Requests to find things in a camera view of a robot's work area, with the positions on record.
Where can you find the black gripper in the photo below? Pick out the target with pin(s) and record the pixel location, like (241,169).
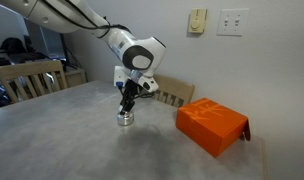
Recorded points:
(130,89)

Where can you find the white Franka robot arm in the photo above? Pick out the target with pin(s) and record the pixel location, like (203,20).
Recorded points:
(92,20)

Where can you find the silver candle jar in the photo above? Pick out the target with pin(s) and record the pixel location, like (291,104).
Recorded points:
(125,120)

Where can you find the wooden side cabinet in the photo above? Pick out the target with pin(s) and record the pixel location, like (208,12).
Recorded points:
(74,77)

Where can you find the orange cardboard box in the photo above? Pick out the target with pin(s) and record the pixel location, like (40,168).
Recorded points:
(208,126)

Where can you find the stainless steel refrigerator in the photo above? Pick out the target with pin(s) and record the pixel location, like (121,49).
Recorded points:
(50,43)

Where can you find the black bag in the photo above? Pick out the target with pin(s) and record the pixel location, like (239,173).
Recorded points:
(12,45)

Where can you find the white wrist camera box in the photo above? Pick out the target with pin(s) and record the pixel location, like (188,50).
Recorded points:
(119,76)

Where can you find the beige wall thermostat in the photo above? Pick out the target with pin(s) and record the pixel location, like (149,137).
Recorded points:
(197,20)

